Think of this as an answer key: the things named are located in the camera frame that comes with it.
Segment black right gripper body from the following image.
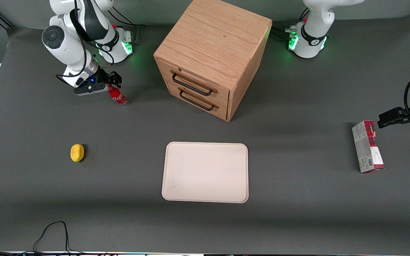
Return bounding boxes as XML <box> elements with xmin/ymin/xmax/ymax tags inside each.
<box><xmin>90</xmin><ymin>68</ymin><xmax>112</xmax><ymax>88</ymax></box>

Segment red coke bottle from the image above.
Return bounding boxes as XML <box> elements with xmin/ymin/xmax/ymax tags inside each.
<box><xmin>107</xmin><ymin>84</ymin><xmax>130</xmax><ymax>108</ymax></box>

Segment beige plastic tray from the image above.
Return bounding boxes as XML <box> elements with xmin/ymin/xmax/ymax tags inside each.
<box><xmin>161</xmin><ymin>142</ymin><xmax>249</xmax><ymax>204</ymax></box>

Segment grey and red carton box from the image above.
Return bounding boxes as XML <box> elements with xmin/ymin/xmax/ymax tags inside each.
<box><xmin>352</xmin><ymin>120</ymin><xmax>385</xmax><ymax>174</ymax></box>

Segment yellow lemon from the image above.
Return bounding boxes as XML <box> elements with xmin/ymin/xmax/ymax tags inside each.
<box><xmin>70</xmin><ymin>144</ymin><xmax>85</xmax><ymax>163</ymax></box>

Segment wooden two-drawer cabinet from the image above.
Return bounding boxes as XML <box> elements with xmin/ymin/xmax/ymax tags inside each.
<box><xmin>153</xmin><ymin>0</ymin><xmax>273</xmax><ymax>122</ymax></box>

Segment grey right wrist camera bar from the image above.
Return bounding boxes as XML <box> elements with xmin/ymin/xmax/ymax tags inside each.
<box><xmin>74</xmin><ymin>83</ymin><xmax>108</xmax><ymax>96</ymax></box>

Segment black right arm base cables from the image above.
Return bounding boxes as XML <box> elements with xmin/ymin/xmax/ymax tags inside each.
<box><xmin>107</xmin><ymin>5</ymin><xmax>146</xmax><ymax>46</ymax></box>

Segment black arm base cables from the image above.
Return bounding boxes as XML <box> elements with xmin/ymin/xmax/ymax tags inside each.
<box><xmin>270</xmin><ymin>7</ymin><xmax>311</xmax><ymax>42</ymax></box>
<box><xmin>107</xmin><ymin>5</ymin><xmax>146</xmax><ymax>46</ymax></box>

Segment black drawer handle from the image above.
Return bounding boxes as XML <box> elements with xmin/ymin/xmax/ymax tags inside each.
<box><xmin>171</xmin><ymin>71</ymin><xmax>218</xmax><ymax>96</ymax></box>
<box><xmin>179</xmin><ymin>87</ymin><xmax>219</xmax><ymax>111</ymax></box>

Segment black left arm base cables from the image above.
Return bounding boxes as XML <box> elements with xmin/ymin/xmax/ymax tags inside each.
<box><xmin>270</xmin><ymin>7</ymin><xmax>311</xmax><ymax>42</ymax></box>

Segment black cable at table edge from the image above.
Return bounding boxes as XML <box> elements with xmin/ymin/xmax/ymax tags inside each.
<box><xmin>0</xmin><ymin>221</ymin><xmax>84</xmax><ymax>256</ymax></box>

